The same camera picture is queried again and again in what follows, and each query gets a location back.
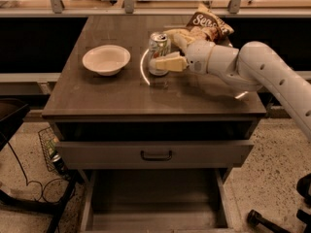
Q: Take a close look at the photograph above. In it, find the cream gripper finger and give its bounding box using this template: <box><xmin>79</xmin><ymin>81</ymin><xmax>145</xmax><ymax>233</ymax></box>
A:
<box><xmin>155</xmin><ymin>51</ymin><xmax>188</xmax><ymax>72</ymax></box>
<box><xmin>171</xmin><ymin>33</ymin><xmax>194</xmax><ymax>53</ymax></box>

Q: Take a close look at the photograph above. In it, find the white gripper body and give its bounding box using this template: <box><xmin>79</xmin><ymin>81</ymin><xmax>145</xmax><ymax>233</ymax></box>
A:
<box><xmin>186</xmin><ymin>40</ymin><xmax>215</xmax><ymax>75</ymax></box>

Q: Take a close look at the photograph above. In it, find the green 7up soda can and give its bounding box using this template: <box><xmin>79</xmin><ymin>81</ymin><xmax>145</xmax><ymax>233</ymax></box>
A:
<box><xmin>148</xmin><ymin>32</ymin><xmax>171</xmax><ymax>77</ymax></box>

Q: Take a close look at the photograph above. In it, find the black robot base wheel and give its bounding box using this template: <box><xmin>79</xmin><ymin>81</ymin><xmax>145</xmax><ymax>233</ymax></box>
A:
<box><xmin>246</xmin><ymin>173</ymin><xmax>311</xmax><ymax>233</ymax></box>

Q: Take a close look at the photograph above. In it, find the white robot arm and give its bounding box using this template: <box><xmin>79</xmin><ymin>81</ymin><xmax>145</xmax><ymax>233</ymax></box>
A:
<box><xmin>151</xmin><ymin>40</ymin><xmax>311</xmax><ymax>140</ymax></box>

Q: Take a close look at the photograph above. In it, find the grey drawer cabinet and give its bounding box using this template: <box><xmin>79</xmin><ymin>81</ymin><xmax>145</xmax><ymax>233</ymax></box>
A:
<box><xmin>41</xmin><ymin>15</ymin><xmax>267</xmax><ymax>233</ymax></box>

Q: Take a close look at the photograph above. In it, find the grey top drawer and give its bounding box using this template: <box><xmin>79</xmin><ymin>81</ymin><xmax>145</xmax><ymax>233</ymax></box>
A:
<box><xmin>56</xmin><ymin>140</ymin><xmax>254</xmax><ymax>170</ymax></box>

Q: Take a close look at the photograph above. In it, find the open grey middle drawer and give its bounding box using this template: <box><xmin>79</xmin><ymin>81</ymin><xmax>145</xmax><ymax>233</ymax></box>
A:
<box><xmin>80</xmin><ymin>169</ymin><xmax>234</xmax><ymax>233</ymax></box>

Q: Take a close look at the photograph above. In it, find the dark can in basket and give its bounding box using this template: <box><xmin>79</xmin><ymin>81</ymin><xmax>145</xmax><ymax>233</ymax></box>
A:
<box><xmin>52</xmin><ymin>153</ymin><xmax>67</xmax><ymax>176</ymax></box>

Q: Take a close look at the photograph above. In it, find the brown chips bag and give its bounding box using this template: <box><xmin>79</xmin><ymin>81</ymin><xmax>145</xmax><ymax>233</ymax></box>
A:
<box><xmin>164</xmin><ymin>4</ymin><xmax>234</xmax><ymax>43</ymax></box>

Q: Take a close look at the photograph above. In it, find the white ceramic bowl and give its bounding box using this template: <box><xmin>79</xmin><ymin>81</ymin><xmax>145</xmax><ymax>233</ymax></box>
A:
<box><xmin>83</xmin><ymin>45</ymin><xmax>130</xmax><ymax>76</ymax></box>

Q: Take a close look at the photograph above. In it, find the metal railing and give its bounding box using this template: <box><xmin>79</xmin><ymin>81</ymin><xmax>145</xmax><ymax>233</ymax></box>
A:
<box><xmin>0</xmin><ymin>0</ymin><xmax>311</xmax><ymax>17</ymax></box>

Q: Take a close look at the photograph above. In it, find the black chair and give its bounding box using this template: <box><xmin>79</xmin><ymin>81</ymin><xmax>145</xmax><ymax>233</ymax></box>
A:
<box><xmin>0</xmin><ymin>98</ymin><xmax>30</xmax><ymax>150</ymax></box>

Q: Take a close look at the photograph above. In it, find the black drawer handle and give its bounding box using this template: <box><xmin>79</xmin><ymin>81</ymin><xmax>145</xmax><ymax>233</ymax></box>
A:
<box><xmin>140</xmin><ymin>150</ymin><xmax>173</xmax><ymax>162</ymax></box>

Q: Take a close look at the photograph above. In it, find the black wire basket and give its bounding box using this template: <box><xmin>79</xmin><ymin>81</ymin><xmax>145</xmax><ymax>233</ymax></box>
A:
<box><xmin>38</xmin><ymin>127</ymin><xmax>69</xmax><ymax>180</ymax></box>

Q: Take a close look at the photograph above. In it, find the black cable on floor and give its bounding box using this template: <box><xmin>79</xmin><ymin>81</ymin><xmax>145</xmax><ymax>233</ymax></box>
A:
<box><xmin>0</xmin><ymin>131</ymin><xmax>77</xmax><ymax>206</ymax></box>

